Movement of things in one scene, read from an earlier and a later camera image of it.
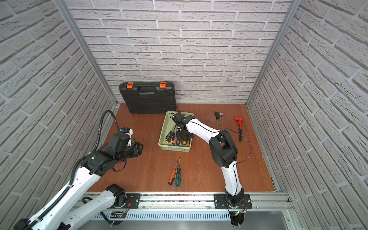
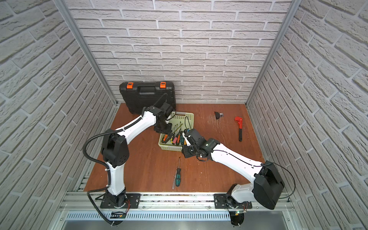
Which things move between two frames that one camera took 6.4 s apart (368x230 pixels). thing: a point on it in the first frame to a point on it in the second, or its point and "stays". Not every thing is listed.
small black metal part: x=218 y=115 stays
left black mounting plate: x=134 y=200 stays
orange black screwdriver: x=171 y=178 to x=164 y=138
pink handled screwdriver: x=175 y=140 stays
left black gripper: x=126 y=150 to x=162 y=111
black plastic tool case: x=149 y=97 stays
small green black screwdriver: x=178 y=175 stays
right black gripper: x=180 y=138 to x=185 y=149
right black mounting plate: x=220 y=201 stays
